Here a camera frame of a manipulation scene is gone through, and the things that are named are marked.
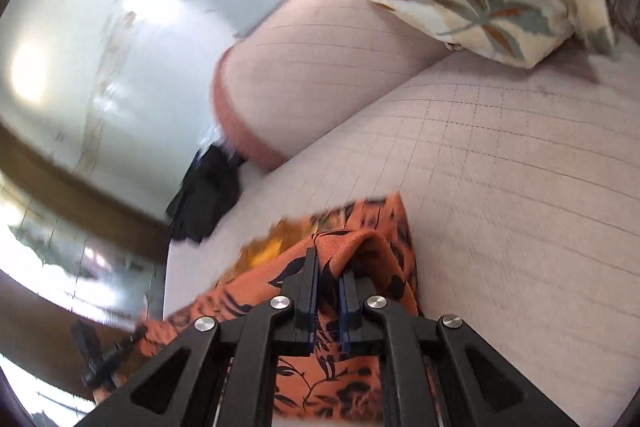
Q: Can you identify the orange black floral garment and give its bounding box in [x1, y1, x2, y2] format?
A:
[140, 194, 421, 424]

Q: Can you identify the black tripod stand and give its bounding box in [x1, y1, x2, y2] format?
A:
[70, 321, 148, 391]

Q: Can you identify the black garment on bed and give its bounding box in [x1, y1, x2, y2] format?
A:
[165, 144, 244, 244]

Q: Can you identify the stained glass wooden door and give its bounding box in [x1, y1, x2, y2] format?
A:
[1, 128, 168, 397]

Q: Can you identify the pink bolster pillow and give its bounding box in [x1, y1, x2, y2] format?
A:
[212, 0, 448, 171]

